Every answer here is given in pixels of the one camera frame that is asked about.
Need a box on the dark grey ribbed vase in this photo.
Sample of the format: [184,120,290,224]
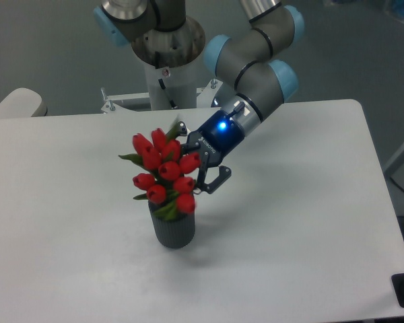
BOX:
[148,201,195,249]

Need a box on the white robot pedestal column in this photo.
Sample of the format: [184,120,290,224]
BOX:
[131,15,207,110]

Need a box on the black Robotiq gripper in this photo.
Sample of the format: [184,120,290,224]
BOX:
[173,112,244,195]

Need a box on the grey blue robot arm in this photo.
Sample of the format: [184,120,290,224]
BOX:
[94,1,305,193]

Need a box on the beige chair back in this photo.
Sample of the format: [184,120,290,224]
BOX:
[0,87,48,120]

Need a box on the red tulip bouquet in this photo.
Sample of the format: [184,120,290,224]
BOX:
[119,120,201,221]

